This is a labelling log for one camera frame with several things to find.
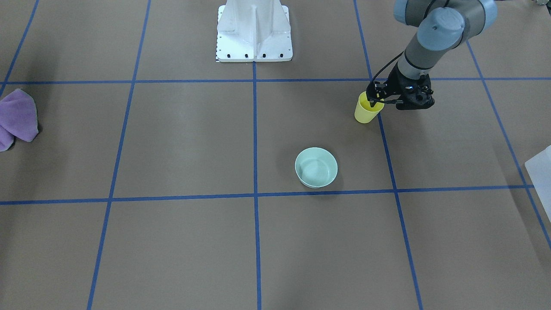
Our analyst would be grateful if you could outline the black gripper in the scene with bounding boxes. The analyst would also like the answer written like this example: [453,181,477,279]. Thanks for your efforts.
[366,69,435,110]

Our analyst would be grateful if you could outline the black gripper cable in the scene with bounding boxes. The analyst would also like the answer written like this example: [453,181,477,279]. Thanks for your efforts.
[371,51,405,83]

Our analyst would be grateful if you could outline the purple microfiber cloth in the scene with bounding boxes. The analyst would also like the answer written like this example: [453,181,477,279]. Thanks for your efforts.
[0,88,40,152]

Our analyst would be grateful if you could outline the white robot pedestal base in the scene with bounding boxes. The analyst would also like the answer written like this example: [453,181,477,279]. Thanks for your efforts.
[215,0,293,62]

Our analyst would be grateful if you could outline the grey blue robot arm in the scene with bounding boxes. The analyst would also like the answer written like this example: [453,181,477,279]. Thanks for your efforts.
[366,0,498,110]

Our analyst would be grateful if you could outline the mint green bowl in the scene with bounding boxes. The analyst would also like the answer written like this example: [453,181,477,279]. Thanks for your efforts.
[294,147,338,189]

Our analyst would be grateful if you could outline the clear plastic storage box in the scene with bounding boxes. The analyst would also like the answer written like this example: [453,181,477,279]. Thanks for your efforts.
[525,146,551,219]

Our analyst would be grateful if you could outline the yellow plastic cup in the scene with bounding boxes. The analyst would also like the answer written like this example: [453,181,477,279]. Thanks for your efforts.
[354,91,384,124]

